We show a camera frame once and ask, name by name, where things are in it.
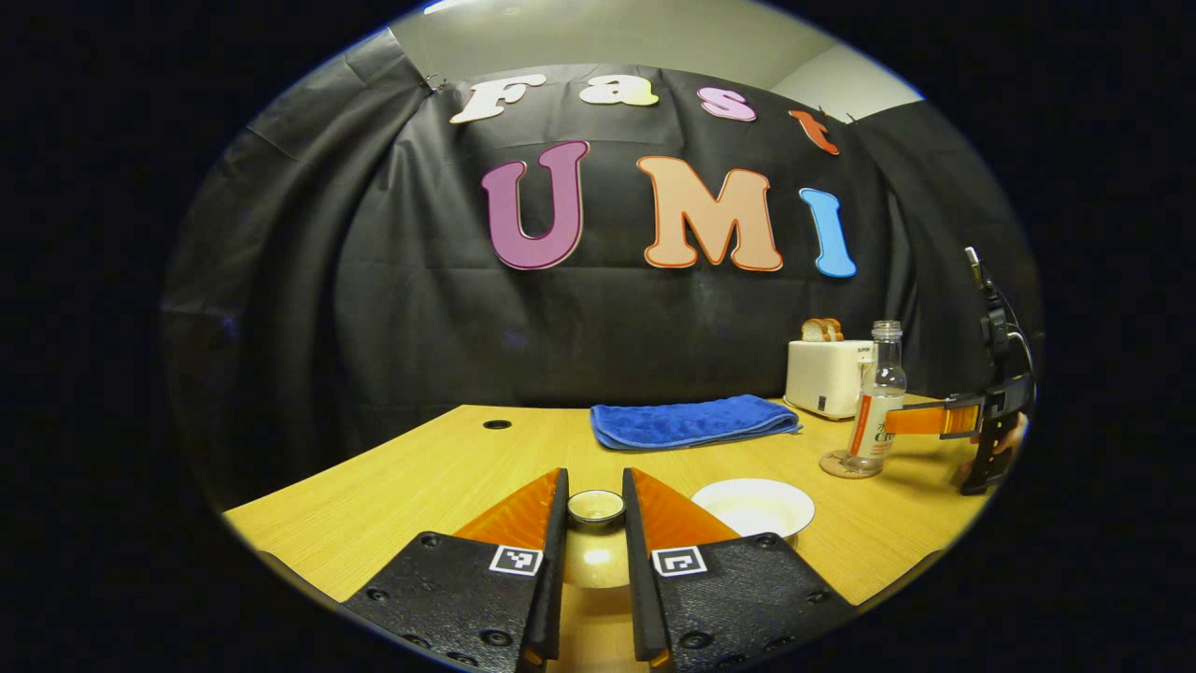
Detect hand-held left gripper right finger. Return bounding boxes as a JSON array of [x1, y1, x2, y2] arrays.
[[622, 468, 856, 673]]

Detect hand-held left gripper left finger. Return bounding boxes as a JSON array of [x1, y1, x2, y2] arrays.
[[341, 468, 570, 673]]

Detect cream teacup lid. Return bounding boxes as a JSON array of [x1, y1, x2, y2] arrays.
[[561, 489, 633, 590]]

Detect clear water bottle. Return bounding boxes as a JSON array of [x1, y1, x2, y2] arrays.
[[844, 320, 908, 473]]

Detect round wooden coaster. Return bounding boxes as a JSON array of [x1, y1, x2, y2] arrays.
[[819, 450, 884, 480]]

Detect cream teacup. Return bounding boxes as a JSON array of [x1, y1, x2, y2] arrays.
[[691, 478, 816, 540]]

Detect white toaster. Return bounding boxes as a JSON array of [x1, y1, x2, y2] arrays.
[[783, 339, 875, 421]]

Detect folded blue towel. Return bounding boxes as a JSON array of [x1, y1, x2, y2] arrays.
[[590, 394, 803, 451]]

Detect black backdrop cloth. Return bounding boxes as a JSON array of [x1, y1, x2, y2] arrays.
[[159, 28, 1038, 510]]

